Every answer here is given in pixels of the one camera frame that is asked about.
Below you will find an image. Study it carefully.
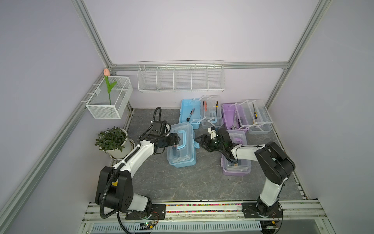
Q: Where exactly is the purple toolbox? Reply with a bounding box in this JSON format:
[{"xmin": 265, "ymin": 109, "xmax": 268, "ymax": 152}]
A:
[
  {"xmin": 220, "ymin": 129, "xmax": 252, "ymax": 176},
  {"xmin": 222, "ymin": 99, "xmax": 273, "ymax": 135}
]

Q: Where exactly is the white mesh wall basket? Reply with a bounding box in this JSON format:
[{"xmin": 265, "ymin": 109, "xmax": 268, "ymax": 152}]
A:
[{"xmin": 85, "ymin": 76, "xmax": 133, "ymax": 120}]

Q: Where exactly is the yellow black screwdriver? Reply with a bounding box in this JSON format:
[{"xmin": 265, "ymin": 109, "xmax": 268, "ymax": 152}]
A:
[{"xmin": 215, "ymin": 100, "xmax": 219, "ymax": 118}]

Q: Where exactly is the white wire wall shelf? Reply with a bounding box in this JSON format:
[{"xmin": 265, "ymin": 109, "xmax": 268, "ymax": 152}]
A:
[{"xmin": 137, "ymin": 60, "xmax": 226, "ymax": 92}]

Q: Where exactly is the potted green plant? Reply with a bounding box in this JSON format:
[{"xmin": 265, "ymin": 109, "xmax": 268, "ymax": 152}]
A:
[{"xmin": 95, "ymin": 126, "xmax": 135, "ymax": 160}]

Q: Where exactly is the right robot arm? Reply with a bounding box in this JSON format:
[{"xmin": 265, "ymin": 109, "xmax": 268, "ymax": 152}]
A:
[{"xmin": 194, "ymin": 127, "xmax": 296, "ymax": 217}]

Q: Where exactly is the pink artificial tulip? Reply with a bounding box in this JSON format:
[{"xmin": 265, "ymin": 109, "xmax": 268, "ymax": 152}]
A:
[{"xmin": 103, "ymin": 68, "xmax": 117, "ymax": 105}]

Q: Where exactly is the blue toolbox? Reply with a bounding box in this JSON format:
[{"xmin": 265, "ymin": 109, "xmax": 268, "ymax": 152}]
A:
[
  {"xmin": 179, "ymin": 95, "xmax": 224, "ymax": 129},
  {"xmin": 167, "ymin": 122, "xmax": 200, "ymax": 168}
]

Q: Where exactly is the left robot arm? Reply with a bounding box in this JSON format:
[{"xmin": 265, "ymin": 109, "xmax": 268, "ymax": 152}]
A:
[{"xmin": 95, "ymin": 121, "xmax": 180, "ymax": 219}]

